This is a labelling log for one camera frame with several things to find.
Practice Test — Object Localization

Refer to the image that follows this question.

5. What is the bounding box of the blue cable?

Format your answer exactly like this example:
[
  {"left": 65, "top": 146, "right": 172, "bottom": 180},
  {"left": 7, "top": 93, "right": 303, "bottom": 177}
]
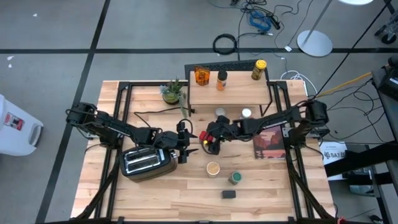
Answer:
[{"left": 248, "top": 10, "right": 274, "bottom": 33}]

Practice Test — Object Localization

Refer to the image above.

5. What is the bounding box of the black two-slot toaster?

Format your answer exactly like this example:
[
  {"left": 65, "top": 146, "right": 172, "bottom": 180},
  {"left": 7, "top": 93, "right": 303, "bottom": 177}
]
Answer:
[{"left": 119, "top": 146, "right": 178, "bottom": 183}]

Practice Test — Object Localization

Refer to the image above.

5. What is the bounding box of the yellow lid onion seasoning jar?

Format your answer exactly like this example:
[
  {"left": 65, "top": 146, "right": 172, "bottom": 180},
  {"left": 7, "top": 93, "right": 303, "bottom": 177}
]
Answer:
[{"left": 251, "top": 59, "right": 268, "bottom": 82}]

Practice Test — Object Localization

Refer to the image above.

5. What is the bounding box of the black lid orange spice jar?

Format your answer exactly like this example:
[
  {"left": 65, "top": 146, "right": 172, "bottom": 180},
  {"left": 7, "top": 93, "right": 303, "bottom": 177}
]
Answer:
[{"left": 216, "top": 69, "right": 229, "bottom": 92}]

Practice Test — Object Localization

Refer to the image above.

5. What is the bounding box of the black perforated crate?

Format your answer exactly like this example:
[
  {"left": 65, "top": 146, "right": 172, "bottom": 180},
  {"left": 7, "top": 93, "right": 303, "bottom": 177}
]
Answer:
[{"left": 183, "top": 58, "right": 268, "bottom": 80}]

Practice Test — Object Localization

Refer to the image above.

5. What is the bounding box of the potted succulent plant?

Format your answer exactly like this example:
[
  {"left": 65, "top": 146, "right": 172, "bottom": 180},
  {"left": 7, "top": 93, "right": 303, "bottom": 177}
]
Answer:
[{"left": 159, "top": 77, "right": 189, "bottom": 121}]

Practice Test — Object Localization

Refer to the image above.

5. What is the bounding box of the black coiled cable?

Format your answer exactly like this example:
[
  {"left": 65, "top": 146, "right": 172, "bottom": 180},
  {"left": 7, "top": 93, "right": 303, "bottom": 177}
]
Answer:
[{"left": 212, "top": 33, "right": 239, "bottom": 56}]

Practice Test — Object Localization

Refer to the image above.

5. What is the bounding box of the green lid glass spice jar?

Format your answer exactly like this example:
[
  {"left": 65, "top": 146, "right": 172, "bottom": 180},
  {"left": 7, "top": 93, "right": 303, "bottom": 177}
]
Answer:
[{"left": 228, "top": 170, "right": 243, "bottom": 186}]

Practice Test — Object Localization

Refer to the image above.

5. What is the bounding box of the black equipment case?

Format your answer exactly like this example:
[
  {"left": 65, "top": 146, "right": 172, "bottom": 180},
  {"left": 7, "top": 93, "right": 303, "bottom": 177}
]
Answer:
[{"left": 371, "top": 55, "right": 398, "bottom": 103}]

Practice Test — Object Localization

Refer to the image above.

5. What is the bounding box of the landscape cover book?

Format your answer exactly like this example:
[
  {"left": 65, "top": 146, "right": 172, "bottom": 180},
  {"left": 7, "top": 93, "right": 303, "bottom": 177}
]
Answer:
[{"left": 252, "top": 124, "right": 287, "bottom": 161}]

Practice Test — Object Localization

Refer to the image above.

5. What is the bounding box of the yellow cable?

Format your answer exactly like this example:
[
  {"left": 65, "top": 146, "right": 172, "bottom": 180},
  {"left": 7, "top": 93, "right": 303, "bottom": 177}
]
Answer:
[{"left": 315, "top": 71, "right": 373, "bottom": 98}]

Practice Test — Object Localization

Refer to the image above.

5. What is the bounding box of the orange taco seasoning packet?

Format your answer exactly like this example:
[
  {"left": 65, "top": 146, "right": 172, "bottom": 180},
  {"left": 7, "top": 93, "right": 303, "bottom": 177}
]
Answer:
[{"left": 193, "top": 65, "right": 211, "bottom": 87}]

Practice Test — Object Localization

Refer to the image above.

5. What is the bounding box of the silver round base floor lamp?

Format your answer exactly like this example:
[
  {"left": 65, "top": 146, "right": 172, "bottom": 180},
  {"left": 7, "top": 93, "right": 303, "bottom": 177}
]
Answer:
[{"left": 296, "top": 0, "right": 374, "bottom": 58}]

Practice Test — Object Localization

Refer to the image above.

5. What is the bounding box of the white paper sign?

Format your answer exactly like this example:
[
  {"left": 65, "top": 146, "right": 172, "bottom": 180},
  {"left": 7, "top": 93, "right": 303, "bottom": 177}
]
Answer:
[{"left": 318, "top": 141, "right": 348, "bottom": 182}]

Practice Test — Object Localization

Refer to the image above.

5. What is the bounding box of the black metal stand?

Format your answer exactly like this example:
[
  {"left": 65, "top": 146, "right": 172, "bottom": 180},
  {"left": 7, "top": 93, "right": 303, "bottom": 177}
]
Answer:
[{"left": 323, "top": 141, "right": 398, "bottom": 187}]

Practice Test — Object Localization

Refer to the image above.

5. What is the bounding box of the tan paper cup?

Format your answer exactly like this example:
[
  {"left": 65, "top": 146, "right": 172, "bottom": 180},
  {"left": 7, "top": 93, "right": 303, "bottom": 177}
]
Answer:
[{"left": 206, "top": 161, "right": 221, "bottom": 179}]

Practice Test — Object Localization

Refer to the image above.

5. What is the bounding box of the black table frame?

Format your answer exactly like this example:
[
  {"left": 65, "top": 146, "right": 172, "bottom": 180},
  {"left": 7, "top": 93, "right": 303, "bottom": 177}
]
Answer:
[{"left": 70, "top": 80, "right": 337, "bottom": 224}]

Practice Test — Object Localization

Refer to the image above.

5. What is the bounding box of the red lid smoked paprika tin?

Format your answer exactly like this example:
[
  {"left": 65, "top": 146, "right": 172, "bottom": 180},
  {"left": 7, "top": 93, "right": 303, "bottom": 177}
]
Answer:
[{"left": 199, "top": 130, "right": 215, "bottom": 144}]

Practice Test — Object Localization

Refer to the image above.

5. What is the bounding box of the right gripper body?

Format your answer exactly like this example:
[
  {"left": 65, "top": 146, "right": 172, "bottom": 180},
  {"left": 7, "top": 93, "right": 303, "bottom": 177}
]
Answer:
[{"left": 215, "top": 114, "right": 244, "bottom": 142}]

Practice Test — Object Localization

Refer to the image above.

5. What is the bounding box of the black toaster power cord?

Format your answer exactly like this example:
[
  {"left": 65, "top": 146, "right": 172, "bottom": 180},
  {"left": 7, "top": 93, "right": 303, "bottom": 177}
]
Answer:
[{"left": 132, "top": 106, "right": 195, "bottom": 129}]

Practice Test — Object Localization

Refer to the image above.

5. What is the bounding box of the white plastic bin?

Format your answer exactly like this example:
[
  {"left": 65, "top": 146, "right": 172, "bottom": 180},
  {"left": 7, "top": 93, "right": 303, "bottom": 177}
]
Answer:
[{"left": 0, "top": 94, "right": 44, "bottom": 157}]

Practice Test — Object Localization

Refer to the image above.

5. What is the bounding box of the wooden shelf black frame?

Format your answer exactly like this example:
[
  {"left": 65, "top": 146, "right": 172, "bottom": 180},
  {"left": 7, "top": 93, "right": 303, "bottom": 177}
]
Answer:
[{"left": 187, "top": 67, "right": 277, "bottom": 118}]

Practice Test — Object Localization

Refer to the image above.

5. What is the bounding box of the white cable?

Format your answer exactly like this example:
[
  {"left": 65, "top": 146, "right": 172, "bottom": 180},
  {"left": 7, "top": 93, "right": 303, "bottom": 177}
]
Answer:
[{"left": 279, "top": 70, "right": 318, "bottom": 96}]

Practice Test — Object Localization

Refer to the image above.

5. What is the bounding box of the black caster wheel frame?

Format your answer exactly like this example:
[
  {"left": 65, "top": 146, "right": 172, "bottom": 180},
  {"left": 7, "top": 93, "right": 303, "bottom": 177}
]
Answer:
[{"left": 374, "top": 11, "right": 398, "bottom": 45}]

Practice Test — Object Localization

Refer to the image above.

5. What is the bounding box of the black cable bundle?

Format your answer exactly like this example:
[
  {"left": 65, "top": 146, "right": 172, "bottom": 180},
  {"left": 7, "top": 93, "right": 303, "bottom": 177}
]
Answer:
[{"left": 208, "top": 0, "right": 312, "bottom": 37}]

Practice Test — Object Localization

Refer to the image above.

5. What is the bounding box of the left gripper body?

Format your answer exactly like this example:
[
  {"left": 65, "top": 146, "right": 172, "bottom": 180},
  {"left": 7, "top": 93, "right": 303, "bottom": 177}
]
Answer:
[{"left": 154, "top": 120, "right": 190, "bottom": 165}]

